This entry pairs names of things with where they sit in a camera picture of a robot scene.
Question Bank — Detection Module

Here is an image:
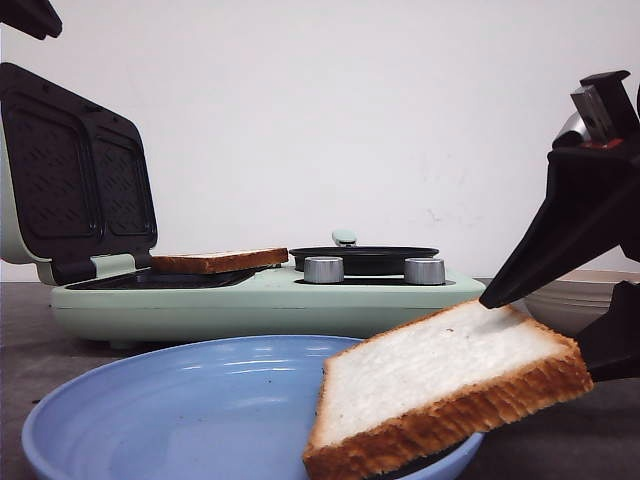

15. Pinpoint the black round frying pan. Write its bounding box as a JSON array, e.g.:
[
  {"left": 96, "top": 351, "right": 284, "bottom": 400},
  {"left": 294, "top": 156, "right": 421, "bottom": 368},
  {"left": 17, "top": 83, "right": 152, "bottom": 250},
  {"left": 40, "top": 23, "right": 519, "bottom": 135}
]
[{"left": 289, "top": 229, "right": 439, "bottom": 276}]

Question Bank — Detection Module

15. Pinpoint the white bread slice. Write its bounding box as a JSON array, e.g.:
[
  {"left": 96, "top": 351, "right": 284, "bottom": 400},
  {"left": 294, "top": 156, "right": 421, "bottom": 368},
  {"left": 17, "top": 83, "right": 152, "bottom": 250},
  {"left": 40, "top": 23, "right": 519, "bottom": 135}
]
[
  {"left": 151, "top": 247, "right": 289, "bottom": 274},
  {"left": 302, "top": 300, "right": 593, "bottom": 479}
]

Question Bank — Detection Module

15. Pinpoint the silver control knob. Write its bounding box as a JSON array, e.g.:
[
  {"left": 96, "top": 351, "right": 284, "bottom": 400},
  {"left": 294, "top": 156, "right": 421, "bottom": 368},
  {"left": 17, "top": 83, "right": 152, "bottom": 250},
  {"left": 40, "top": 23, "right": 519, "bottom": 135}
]
[
  {"left": 404, "top": 257, "right": 446, "bottom": 286},
  {"left": 303, "top": 256, "right": 344, "bottom": 284}
]

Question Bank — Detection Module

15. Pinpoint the left silver control knob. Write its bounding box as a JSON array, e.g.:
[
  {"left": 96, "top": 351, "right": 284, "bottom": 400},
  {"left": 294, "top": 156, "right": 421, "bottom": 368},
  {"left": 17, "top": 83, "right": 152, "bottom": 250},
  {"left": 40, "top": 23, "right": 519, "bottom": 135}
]
[{"left": 303, "top": 256, "right": 344, "bottom": 284}]

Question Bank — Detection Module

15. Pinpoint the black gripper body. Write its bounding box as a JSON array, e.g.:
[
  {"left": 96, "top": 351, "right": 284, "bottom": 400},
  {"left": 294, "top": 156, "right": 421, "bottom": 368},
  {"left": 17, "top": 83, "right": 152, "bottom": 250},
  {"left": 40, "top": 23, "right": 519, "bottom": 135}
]
[{"left": 552, "top": 70, "right": 639, "bottom": 149}]

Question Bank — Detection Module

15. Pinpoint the breakfast maker hinged lid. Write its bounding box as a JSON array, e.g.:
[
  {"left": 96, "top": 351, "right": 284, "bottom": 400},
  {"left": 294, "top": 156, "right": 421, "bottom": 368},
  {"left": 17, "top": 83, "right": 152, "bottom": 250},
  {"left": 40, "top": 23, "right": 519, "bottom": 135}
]
[{"left": 1, "top": 62, "right": 158, "bottom": 286}]

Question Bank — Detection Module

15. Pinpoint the beige ribbed bowl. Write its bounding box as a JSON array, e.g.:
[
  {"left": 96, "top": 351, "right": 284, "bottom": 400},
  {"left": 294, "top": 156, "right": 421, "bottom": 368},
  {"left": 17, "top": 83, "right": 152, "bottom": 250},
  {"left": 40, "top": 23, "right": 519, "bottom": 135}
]
[{"left": 524, "top": 270, "right": 639, "bottom": 336}]

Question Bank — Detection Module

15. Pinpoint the blue round plate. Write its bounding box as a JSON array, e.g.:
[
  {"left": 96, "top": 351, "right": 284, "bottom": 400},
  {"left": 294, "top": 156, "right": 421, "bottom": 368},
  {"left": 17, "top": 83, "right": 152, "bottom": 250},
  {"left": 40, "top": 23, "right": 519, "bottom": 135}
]
[{"left": 21, "top": 334, "right": 487, "bottom": 480}]

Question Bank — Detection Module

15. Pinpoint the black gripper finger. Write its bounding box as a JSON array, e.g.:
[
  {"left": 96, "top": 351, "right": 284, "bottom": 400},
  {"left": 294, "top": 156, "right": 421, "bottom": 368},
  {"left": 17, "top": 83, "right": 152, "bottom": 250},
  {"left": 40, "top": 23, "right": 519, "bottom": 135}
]
[
  {"left": 576, "top": 281, "right": 639, "bottom": 382},
  {"left": 480, "top": 142, "right": 639, "bottom": 308},
  {"left": 0, "top": 0, "right": 62, "bottom": 40}
]

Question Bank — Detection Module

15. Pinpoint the right silver control knob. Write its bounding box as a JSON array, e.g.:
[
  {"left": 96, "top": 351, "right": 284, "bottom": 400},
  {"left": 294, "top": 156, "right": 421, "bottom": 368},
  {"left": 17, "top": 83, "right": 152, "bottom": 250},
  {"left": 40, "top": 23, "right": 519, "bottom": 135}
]
[{"left": 404, "top": 257, "right": 446, "bottom": 286}]

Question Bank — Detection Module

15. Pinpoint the mint green breakfast maker base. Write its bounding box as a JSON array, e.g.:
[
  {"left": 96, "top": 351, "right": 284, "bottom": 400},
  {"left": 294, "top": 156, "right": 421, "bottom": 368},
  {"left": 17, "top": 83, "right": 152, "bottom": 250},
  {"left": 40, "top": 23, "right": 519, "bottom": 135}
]
[{"left": 50, "top": 264, "right": 485, "bottom": 346}]

